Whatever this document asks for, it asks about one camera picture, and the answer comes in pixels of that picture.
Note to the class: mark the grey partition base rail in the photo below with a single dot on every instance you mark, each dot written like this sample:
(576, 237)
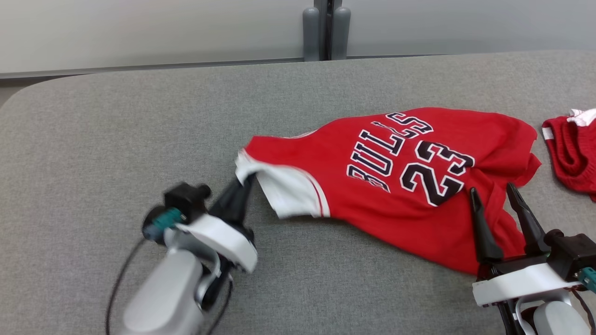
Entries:
(139, 67)

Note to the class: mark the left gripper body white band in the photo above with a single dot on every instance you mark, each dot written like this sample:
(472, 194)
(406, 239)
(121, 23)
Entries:
(223, 237)

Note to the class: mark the grey partition joint post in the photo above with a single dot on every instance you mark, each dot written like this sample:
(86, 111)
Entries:
(328, 23)

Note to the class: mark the grey rounded partition foot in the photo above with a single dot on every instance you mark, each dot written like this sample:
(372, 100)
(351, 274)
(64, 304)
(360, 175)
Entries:
(311, 35)
(341, 32)

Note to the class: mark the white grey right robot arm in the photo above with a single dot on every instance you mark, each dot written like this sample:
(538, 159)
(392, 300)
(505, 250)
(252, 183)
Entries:
(554, 321)

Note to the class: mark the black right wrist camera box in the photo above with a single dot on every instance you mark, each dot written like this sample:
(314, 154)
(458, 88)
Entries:
(575, 251)

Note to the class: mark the red shorts white trim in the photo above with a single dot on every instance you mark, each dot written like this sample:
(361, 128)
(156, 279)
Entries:
(572, 153)

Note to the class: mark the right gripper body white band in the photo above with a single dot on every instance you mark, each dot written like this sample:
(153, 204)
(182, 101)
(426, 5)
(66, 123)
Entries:
(521, 281)

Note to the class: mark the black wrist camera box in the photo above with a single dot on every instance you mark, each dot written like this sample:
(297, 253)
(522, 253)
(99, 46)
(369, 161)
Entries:
(575, 251)
(186, 200)

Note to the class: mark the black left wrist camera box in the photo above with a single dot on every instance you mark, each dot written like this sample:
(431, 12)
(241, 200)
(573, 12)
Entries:
(186, 200)

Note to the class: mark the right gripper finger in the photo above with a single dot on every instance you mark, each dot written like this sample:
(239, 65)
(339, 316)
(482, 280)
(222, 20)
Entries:
(484, 232)
(528, 228)

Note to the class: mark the red Bulls 23 jersey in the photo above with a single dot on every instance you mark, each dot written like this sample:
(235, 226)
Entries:
(354, 209)

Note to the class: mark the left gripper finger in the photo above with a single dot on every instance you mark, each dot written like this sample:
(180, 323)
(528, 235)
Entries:
(244, 200)
(228, 200)

